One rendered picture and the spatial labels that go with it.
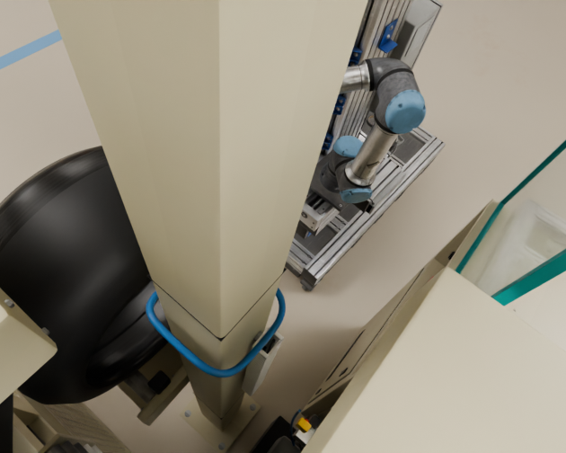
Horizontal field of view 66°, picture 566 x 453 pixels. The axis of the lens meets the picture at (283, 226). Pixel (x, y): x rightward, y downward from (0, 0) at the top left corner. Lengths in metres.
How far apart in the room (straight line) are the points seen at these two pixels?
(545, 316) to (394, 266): 1.46
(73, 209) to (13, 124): 2.32
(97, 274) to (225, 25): 0.68
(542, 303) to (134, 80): 1.13
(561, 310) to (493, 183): 2.02
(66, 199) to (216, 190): 0.65
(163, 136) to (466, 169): 2.99
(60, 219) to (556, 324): 1.11
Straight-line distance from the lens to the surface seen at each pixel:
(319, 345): 2.32
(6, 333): 0.50
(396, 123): 1.34
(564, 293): 1.30
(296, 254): 2.21
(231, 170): 0.25
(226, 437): 2.20
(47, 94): 3.28
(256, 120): 0.24
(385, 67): 1.41
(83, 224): 0.85
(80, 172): 0.92
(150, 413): 1.28
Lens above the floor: 2.21
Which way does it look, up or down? 60 degrees down
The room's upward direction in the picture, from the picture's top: 14 degrees clockwise
